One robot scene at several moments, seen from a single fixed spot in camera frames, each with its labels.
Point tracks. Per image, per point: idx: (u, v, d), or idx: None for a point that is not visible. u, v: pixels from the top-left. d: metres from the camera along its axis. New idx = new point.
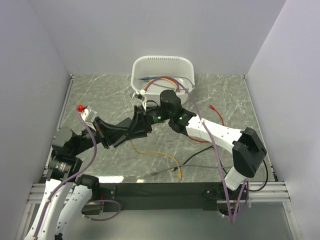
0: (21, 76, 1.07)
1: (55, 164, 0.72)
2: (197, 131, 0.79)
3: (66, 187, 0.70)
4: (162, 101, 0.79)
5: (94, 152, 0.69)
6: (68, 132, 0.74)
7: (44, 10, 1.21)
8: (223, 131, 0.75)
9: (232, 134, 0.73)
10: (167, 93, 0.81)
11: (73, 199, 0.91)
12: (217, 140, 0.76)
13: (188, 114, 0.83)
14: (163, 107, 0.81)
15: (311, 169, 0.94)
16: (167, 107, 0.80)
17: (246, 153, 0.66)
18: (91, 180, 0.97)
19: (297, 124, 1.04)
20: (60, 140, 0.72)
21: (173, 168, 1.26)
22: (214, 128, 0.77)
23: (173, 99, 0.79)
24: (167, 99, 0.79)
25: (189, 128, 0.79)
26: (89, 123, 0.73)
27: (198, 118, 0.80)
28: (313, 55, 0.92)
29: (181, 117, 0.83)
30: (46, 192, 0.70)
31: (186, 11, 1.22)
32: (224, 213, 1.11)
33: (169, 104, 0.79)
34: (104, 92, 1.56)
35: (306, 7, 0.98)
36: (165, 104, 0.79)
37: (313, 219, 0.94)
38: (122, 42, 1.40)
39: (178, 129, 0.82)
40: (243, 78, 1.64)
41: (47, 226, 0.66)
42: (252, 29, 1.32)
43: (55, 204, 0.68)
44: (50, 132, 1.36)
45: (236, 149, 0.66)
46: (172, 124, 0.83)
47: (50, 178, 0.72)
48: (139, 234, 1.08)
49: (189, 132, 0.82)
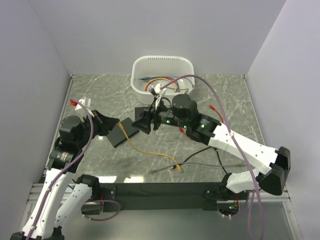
0: (21, 76, 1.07)
1: (56, 153, 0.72)
2: (223, 144, 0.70)
3: (66, 177, 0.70)
4: (175, 107, 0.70)
5: (91, 137, 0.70)
6: (75, 119, 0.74)
7: (44, 11, 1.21)
8: (257, 150, 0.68)
9: (267, 154, 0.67)
10: (181, 98, 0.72)
11: (73, 196, 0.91)
12: (248, 157, 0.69)
13: (210, 121, 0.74)
14: (177, 113, 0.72)
15: (311, 169, 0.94)
16: (183, 113, 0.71)
17: (283, 177, 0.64)
18: (90, 181, 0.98)
19: (297, 124, 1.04)
20: (67, 126, 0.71)
21: (172, 167, 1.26)
22: (245, 143, 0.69)
23: (189, 104, 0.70)
24: (180, 104, 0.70)
25: (214, 140, 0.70)
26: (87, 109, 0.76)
27: (225, 130, 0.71)
28: (313, 55, 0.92)
29: (203, 124, 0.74)
30: (46, 181, 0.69)
31: (186, 11, 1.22)
32: (224, 213, 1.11)
33: (185, 110, 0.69)
34: (104, 92, 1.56)
35: (306, 6, 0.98)
36: (180, 110, 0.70)
37: (313, 220, 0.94)
38: (122, 42, 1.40)
39: (199, 137, 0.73)
40: (243, 78, 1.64)
41: (46, 215, 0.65)
42: (252, 29, 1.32)
43: (56, 193, 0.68)
44: (50, 132, 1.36)
45: (276, 175, 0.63)
46: (191, 132, 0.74)
47: (51, 167, 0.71)
48: (139, 234, 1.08)
49: (212, 143, 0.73)
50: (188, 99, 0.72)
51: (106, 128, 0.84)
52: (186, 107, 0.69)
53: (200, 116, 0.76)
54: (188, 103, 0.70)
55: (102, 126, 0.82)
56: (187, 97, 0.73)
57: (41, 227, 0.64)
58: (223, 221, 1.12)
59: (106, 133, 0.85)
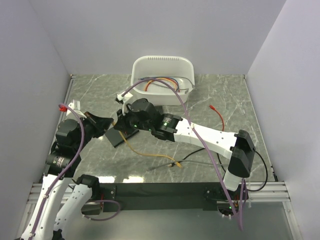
0: (21, 76, 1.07)
1: (53, 159, 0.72)
2: (187, 137, 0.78)
3: (63, 183, 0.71)
4: (133, 111, 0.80)
5: (82, 142, 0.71)
6: (71, 123, 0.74)
7: (44, 10, 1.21)
8: (217, 137, 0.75)
9: (226, 139, 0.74)
10: (138, 103, 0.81)
11: (73, 197, 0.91)
12: (211, 145, 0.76)
13: (172, 118, 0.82)
14: (139, 117, 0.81)
15: (311, 169, 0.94)
16: (143, 115, 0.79)
17: (244, 158, 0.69)
18: (90, 181, 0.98)
19: (297, 124, 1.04)
20: (63, 130, 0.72)
21: (171, 164, 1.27)
22: (205, 133, 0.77)
23: (146, 107, 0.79)
24: (138, 108, 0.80)
25: (177, 135, 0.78)
26: (78, 111, 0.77)
27: (187, 124, 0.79)
28: (314, 55, 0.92)
29: (166, 122, 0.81)
30: (44, 187, 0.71)
31: (186, 11, 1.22)
32: (224, 213, 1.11)
33: (143, 113, 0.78)
34: (104, 92, 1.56)
35: (306, 6, 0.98)
36: (139, 114, 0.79)
37: (313, 219, 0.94)
38: (122, 42, 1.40)
39: (164, 135, 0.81)
40: (243, 78, 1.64)
41: (44, 222, 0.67)
42: (252, 29, 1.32)
43: (53, 199, 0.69)
44: (50, 131, 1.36)
45: (236, 156, 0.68)
46: (156, 132, 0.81)
47: (47, 173, 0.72)
48: (139, 234, 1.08)
49: (177, 139, 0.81)
50: (145, 102, 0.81)
51: (101, 129, 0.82)
52: (143, 110, 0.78)
53: (163, 116, 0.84)
54: (144, 106, 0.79)
55: (96, 127, 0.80)
56: (143, 101, 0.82)
57: (40, 234, 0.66)
58: (223, 222, 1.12)
59: (102, 132, 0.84)
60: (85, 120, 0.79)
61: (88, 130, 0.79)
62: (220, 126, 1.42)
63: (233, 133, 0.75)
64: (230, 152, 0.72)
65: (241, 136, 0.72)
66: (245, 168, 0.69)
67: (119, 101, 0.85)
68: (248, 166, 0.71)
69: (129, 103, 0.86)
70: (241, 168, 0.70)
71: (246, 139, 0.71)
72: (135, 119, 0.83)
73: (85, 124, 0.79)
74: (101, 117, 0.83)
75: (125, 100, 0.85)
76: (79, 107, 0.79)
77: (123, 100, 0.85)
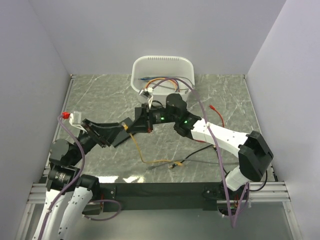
0: (20, 75, 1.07)
1: (54, 174, 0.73)
2: (202, 134, 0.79)
3: (66, 197, 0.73)
4: (168, 105, 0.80)
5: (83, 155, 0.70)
6: (64, 144, 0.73)
7: (44, 10, 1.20)
8: (229, 135, 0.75)
9: (237, 138, 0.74)
10: (173, 97, 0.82)
11: (73, 203, 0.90)
12: (221, 143, 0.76)
13: (193, 118, 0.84)
14: (168, 110, 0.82)
15: (311, 169, 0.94)
16: (173, 110, 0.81)
17: (252, 156, 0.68)
18: (91, 181, 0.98)
19: (297, 124, 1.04)
20: (57, 154, 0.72)
21: (172, 166, 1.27)
22: (219, 131, 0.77)
23: (180, 103, 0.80)
24: (173, 102, 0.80)
25: (193, 131, 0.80)
26: (77, 125, 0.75)
27: (203, 122, 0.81)
28: (314, 55, 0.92)
29: (187, 120, 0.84)
30: (46, 201, 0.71)
31: (186, 11, 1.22)
32: (224, 213, 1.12)
33: (175, 108, 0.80)
34: (104, 92, 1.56)
35: (306, 6, 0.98)
36: (171, 107, 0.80)
37: (313, 220, 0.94)
38: (122, 42, 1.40)
39: (183, 132, 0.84)
40: (243, 78, 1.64)
41: (48, 235, 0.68)
42: (252, 29, 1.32)
43: (56, 213, 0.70)
44: (50, 132, 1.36)
45: (241, 153, 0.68)
46: (177, 127, 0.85)
47: (50, 188, 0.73)
48: (139, 234, 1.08)
49: (195, 136, 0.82)
50: (179, 97, 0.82)
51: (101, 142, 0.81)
52: (178, 106, 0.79)
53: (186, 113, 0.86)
54: (179, 102, 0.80)
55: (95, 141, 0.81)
56: (179, 97, 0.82)
57: None
58: (223, 222, 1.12)
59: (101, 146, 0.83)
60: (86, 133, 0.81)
61: (87, 144, 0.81)
62: (220, 126, 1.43)
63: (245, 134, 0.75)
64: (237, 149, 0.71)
65: (252, 136, 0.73)
66: (252, 166, 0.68)
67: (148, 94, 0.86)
68: (257, 165, 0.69)
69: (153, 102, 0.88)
70: (248, 167, 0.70)
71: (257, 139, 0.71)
72: (163, 113, 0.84)
73: (85, 137, 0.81)
74: (107, 128, 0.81)
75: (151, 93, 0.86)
76: (79, 121, 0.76)
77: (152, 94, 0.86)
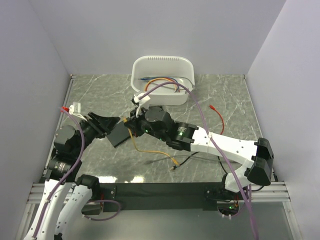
0: (21, 75, 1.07)
1: (54, 164, 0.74)
2: (205, 147, 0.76)
3: (65, 187, 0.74)
4: (150, 121, 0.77)
5: (83, 147, 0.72)
6: (70, 129, 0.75)
7: (44, 11, 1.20)
8: (237, 146, 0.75)
9: (247, 148, 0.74)
10: (154, 112, 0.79)
11: (73, 199, 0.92)
12: (230, 155, 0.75)
13: (187, 128, 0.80)
14: (154, 126, 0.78)
15: (311, 169, 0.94)
16: (159, 125, 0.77)
17: (267, 168, 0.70)
18: (90, 181, 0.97)
19: (297, 124, 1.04)
20: (61, 138, 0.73)
21: (173, 168, 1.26)
22: (224, 143, 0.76)
23: (163, 116, 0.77)
24: (154, 116, 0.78)
25: (194, 145, 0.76)
26: (78, 114, 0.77)
27: (204, 133, 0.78)
28: (314, 55, 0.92)
29: (181, 132, 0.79)
30: (45, 192, 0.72)
31: (186, 11, 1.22)
32: (224, 213, 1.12)
33: (160, 123, 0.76)
34: (104, 92, 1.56)
35: (306, 6, 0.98)
36: (155, 123, 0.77)
37: (313, 219, 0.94)
38: (122, 42, 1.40)
39: (179, 145, 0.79)
40: (243, 78, 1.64)
41: (46, 226, 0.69)
42: (252, 29, 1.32)
43: (55, 204, 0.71)
44: (50, 132, 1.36)
45: (259, 166, 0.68)
46: (171, 142, 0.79)
47: (49, 178, 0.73)
48: (139, 234, 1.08)
49: (193, 148, 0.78)
50: (161, 111, 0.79)
51: (102, 131, 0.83)
52: (160, 120, 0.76)
53: (178, 125, 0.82)
54: (161, 115, 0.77)
55: (97, 129, 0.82)
56: (158, 109, 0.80)
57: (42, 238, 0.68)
58: (223, 221, 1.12)
59: (103, 135, 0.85)
60: (86, 123, 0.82)
61: (88, 134, 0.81)
62: (220, 126, 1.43)
63: (252, 141, 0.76)
64: (251, 161, 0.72)
65: (261, 144, 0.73)
66: (267, 177, 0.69)
67: (134, 103, 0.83)
68: (270, 174, 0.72)
69: (144, 107, 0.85)
70: (263, 178, 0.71)
71: (266, 148, 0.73)
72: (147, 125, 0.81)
73: (85, 127, 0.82)
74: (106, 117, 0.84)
75: (141, 103, 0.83)
76: (79, 110, 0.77)
77: (139, 103, 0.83)
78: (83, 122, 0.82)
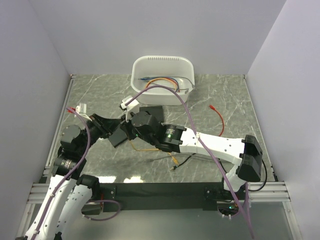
0: (21, 76, 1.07)
1: (60, 161, 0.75)
2: (193, 147, 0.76)
3: (70, 183, 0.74)
4: (136, 126, 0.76)
5: (88, 145, 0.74)
6: (76, 129, 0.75)
7: (44, 11, 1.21)
8: (225, 144, 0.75)
9: (235, 146, 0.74)
10: (139, 116, 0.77)
11: (73, 199, 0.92)
12: (218, 154, 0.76)
13: (175, 129, 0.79)
14: (141, 131, 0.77)
15: (311, 169, 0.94)
16: (146, 129, 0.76)
17: (254, 164, 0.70)
18: (90, 181, 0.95)
19: (297, 124, 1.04)
20: (67, 137, 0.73)
21: (173, 168, 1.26)
22: (211, 142, 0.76)
23: (148, 120, 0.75)
24: (140, 121, 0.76)
25: (183, 146, 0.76)
26: (83, 115, 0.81)
27: (191, 133, 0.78)
28: (314, 55, 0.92)
29: (169, 134, 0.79)
30: (50, 187, 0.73)
31: (186, 11, 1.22)
32: (224, 213, 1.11)
33: (146, 127, 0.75)
34: (104, 92, 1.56)
35: (306, 6, 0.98)
36: (142, 128, 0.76)
37: (313, 219, 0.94)
38: (122, 42, 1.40)
39: (168, 147, 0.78)
40: (243, 78, 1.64)
41: (49, 220, 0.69)
42: (252, 29, 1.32)
43: (59, 198, 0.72)
44: (50, 132, 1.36)
45: (246, 164, 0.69)
46: (160, 145, 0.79)
47: (55, 174, 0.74)
48: (139, 234, 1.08)
49: (183, 150, 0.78)
50: (146, 115, 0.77)
51: (106, 131, 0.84)
52: (146, 124, 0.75)
53: (166, 127, 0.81)
54: (146, 119, 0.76)
55: (102, 129, 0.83)
56: (144, 113, 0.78)
57: (44, 232, 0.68)
58: (223, 221, 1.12)
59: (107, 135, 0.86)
60: (91, 123, 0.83)
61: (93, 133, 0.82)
62: (220, 126, 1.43)
63: (240, 139, 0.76)
64: (239, 159, 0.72)
65: (249, 141, 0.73)
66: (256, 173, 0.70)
67: (122, 109, 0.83)
68: (258, 171, 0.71)
69: (133, 111, 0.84)
70: (252, 175, 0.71)
71: (254, 145, 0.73)
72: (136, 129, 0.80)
73: (90, 127, 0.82)
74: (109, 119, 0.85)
75: (129, 109, 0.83)
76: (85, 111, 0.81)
77: (127, 109, 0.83)
78: (89, 122, 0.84)
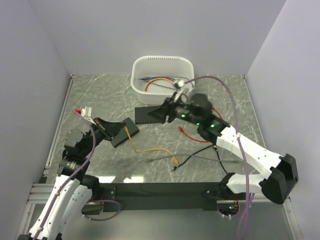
0: (21, 76, 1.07)
1: (66, 162, 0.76)
2: (229, 145, 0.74)
3: (75, 183, 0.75)
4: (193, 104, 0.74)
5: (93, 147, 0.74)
6: (79, 133, 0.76)
7: (44, 11, 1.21)
8: (260, 152, 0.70)
9: (270, 158, 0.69)
10: (199, 97, 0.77)
11: (73, 199, 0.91)
12: (251, 160, 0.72)
13: (220, 122, 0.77)
14: (193, 112, 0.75)
15: (311, 169, 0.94)
16: (198, 112, 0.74)
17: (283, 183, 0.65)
18: (90, 181, 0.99)
19: (297, 124, 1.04)
20: (71, 141, 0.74)
21: (173, 168, 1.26)
22: (249, 146, 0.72)
23: (206, 104, 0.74)
24: (198, 102, 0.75)
25: (220, 139, 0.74)
26: (87, 118, 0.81)
27: (233, 131, 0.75)
28: (314, 55, 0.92)
29: (213, 124, 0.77)
30: (55, 186, 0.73)
31: (186, 11, 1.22)
32: (224, 213, 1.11)
33: (201, 109, 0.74)
34: (104, 92, 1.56)
35: (306, 6, 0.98)
36: (197, 109, 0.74)
37: (313, 219, 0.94)
38: (122, 42, 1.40)
39: (207, 136, 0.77)
40: (243, 78, 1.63)
41: (53, 217, 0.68)
42: (252, 29, 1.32)
43: (64, 196, 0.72)
44: (50, 132, 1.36)
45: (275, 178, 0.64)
46: (201, 130, 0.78)
47: (61, 174, 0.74)
48: (139, 234, 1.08)
49: (219, 143, 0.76)
50: (205, 99, 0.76)
51: (109, 135, 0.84)
52: (203, 107, 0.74)
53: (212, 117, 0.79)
54: (205, 103, 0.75)
55: (105, 133, 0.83)
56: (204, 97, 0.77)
57: (48, 229, 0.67)
58: (223, 221, 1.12)
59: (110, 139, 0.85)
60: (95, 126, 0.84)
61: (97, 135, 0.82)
62: None
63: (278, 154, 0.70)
64: (268, 172, 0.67)
65: (285, 160, 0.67)
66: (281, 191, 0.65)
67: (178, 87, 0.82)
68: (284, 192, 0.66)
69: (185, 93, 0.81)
70: (276, 192, 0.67)
71: (290, 164, 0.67)
72: (185, 110, 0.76)
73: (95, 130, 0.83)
74: (111, 122, 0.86)
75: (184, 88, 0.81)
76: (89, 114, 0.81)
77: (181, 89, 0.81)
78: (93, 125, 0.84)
